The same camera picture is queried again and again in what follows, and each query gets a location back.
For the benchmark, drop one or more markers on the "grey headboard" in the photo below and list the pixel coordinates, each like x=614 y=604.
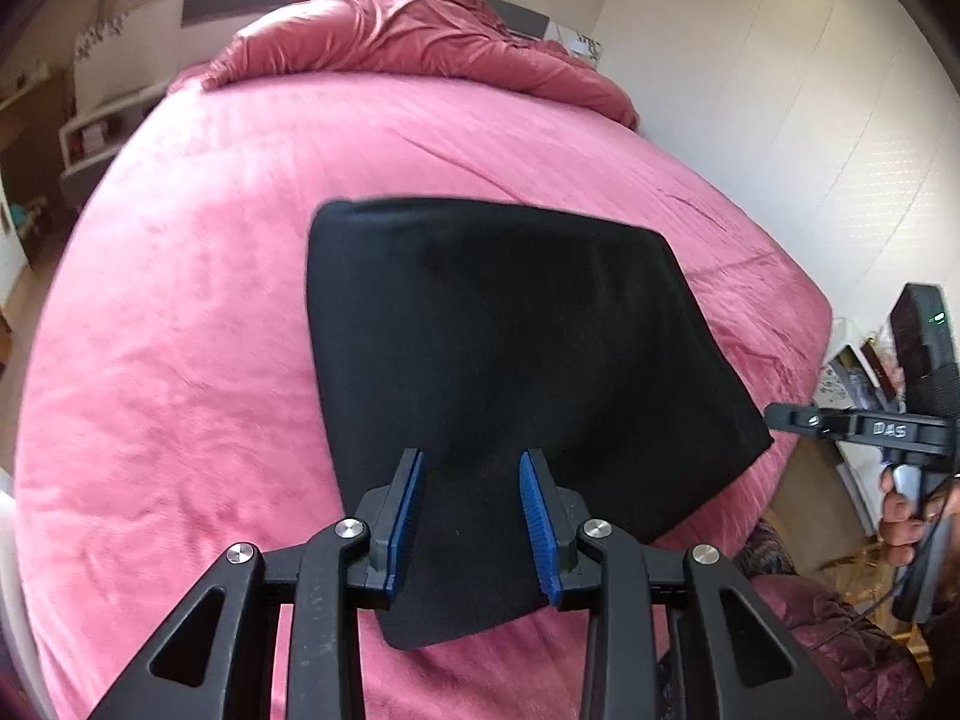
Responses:
x=517 y=15

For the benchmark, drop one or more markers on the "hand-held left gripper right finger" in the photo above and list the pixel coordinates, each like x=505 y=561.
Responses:
x=534 y=521

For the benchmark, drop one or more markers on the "floral patterned box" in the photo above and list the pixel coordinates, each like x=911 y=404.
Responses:
x=589 y=45

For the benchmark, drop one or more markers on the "person's right hand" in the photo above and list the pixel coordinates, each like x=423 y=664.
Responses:
x=904 y=529

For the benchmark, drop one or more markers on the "cluttered white shelf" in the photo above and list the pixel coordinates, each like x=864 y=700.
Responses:
x=855 y=375

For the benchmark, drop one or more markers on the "black pants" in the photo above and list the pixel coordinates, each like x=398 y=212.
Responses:
x=510 y=345

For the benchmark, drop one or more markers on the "crumpled pink duvet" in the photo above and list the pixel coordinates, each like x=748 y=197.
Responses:
x=420 y=37

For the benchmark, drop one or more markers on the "person's purple quilted jacket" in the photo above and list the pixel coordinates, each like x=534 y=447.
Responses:
x=810 y=660

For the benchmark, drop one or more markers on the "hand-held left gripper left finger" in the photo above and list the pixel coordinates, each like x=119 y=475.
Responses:
x=409 y=517

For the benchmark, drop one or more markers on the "pink bed blanket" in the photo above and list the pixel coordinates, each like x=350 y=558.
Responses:
x=187 y=315

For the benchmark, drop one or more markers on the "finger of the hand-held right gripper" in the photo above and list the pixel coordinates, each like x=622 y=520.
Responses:
x=810 y=418

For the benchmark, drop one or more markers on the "white bedside shelf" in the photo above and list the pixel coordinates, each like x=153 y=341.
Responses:
x=97 y=135

